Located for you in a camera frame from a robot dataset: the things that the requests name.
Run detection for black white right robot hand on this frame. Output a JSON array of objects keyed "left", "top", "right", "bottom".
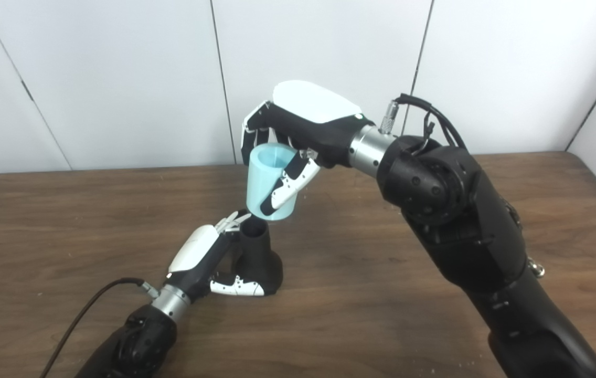
[{"left": 240, "top": 80, "right": 375, "bottom": 217}]

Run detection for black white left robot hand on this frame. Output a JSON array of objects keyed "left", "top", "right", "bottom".
[{"left": 164, "top": 211, "right": 265, "bottom": 302}]

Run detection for black funnel-shaped nozzle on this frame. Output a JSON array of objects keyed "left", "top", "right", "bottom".
[{"left": 231, "top": 216, "right": 283, "bottom": 296}]

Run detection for light-blue cylindrical hose piece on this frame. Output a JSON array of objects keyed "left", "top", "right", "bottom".
[{"left": 246, "top": 143, "right": 299, "bottom": 220}]

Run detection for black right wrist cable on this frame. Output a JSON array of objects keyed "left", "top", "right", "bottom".
[{"left": 379, "top": 93, "right": 467, "bottom": 153}]

